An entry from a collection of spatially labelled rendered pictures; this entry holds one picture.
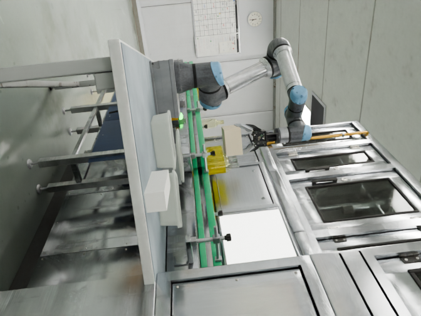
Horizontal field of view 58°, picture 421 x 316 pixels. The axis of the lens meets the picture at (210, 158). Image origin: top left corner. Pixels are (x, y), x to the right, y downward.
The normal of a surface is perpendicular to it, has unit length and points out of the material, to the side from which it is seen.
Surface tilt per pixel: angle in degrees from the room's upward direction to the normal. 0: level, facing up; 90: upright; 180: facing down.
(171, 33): 90
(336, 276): 90
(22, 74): 90
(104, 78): 90
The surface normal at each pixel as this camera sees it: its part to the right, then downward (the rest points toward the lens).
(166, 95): 0.05, 0.19
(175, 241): -0.08, -0.86
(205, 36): 0.08, 0.50
